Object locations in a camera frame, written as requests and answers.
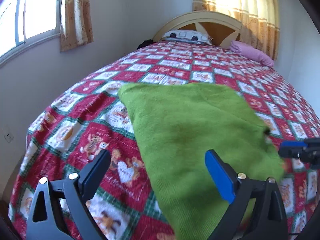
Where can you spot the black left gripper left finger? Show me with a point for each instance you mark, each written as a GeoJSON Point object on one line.
{"type": "Point", "coordinates": [45, 220]}

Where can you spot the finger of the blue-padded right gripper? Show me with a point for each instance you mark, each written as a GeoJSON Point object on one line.
{"type": "Point", "coordinates": [296, 149]}

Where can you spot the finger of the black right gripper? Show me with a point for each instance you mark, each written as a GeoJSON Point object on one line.
{"type": "Point", "coordinates": [313, 152]}

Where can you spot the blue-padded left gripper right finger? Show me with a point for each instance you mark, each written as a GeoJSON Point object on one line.
{"type": "Point", "coordinates": [268, 219]}

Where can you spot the green orange striped knit sweater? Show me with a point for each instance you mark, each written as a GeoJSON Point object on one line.
{"type": "Point", "coordinates": [174, 126]}

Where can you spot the red patchwork teddy bear quilt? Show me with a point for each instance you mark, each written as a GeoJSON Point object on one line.
{"type": "Point", "coordinates": [88, 118]}

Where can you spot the pink pillow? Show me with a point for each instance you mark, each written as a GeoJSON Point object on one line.
{"type": "Point", "coordinates": [253, 54]}

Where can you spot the cream and brown wooden headboard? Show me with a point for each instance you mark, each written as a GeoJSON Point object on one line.
{"type": "Point", "coordinates": [222, 29]}

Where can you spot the yellow curtain behind headboard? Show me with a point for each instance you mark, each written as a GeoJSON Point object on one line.
{"type": "Point", "coordinates": [259, 18]}

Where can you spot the white car print pillow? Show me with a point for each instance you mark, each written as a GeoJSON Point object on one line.
{"type": "Point", "coordinates": [187, 36]}

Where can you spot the yellow curtain at side window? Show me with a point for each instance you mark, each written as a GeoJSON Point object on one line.
{"type": "Point", "coordinates": [75, 24]}

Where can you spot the black item beside bed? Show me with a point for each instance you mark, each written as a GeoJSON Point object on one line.
{"type": "Point", "coordinates": [145, 44]}

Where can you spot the sliding side window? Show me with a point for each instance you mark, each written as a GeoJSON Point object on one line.
{"type": "Point", "coordinates": [27, 23]}

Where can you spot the white wall socket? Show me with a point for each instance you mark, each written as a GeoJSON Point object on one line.
{"type": "Point", "coordinates": [8, 136]}

